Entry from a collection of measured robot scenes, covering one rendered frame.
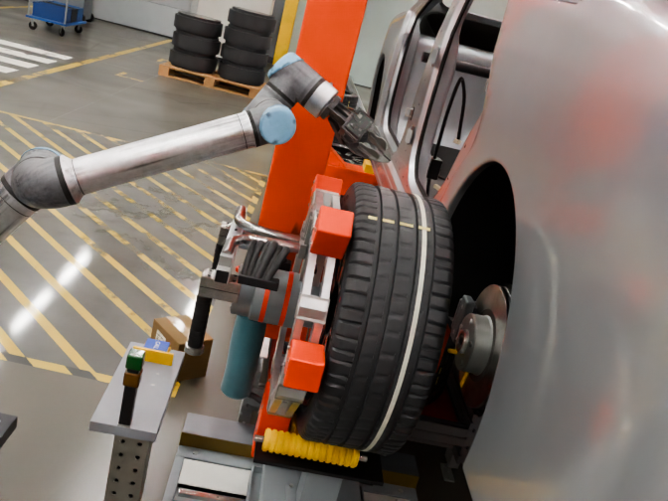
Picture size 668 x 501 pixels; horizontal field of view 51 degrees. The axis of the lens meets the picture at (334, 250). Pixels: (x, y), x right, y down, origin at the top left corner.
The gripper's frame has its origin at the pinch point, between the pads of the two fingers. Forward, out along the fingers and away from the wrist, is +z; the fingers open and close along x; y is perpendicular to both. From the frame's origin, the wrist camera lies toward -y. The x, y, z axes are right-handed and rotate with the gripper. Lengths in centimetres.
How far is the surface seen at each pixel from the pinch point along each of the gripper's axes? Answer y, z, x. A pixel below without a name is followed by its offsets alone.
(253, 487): -42, 36, -93
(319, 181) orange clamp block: -7.8, -9.4, -14.6
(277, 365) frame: -15, 15, -59
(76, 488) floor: -51, -5, -129
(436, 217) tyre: 21.6, 17.3, -8.7
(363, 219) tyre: 26.4, 4.3, -21.3
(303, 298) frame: 29, 5, -43
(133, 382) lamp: -2, -11, -85
